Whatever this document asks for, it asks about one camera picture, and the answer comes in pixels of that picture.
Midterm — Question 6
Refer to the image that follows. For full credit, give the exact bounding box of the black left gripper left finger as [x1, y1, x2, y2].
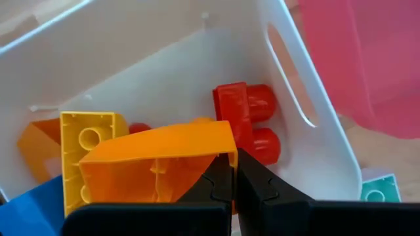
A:
[61, 152, 235, 236]

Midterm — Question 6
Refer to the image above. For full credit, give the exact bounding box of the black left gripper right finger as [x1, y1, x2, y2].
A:
[234, 147, 420, 236]

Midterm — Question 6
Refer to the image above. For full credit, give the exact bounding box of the large orange sloped block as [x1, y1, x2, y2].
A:
[78, 120, 239, 216]

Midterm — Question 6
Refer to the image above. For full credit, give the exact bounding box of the small teal square block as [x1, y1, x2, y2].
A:
[360, 173, 402, 203]

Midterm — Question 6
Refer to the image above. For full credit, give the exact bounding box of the red block with round studs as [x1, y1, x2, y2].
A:
[212, 81, 282, 167]

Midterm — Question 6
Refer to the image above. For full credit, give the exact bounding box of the yellow arched block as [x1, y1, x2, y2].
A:
[60, 111, 130, 217]

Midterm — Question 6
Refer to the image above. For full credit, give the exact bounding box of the large blue toy block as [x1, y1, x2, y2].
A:
[0, 175, 66, 236]

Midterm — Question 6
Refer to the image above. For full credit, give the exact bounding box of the orange toy block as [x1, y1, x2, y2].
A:
[17, 117, 62, 184]

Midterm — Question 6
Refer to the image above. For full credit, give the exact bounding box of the white plastic bin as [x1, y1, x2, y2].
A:
[0, 0, 363, 203]

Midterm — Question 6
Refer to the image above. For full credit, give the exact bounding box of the pink plastic bin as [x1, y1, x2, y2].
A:
[297, 0, 420, 140]

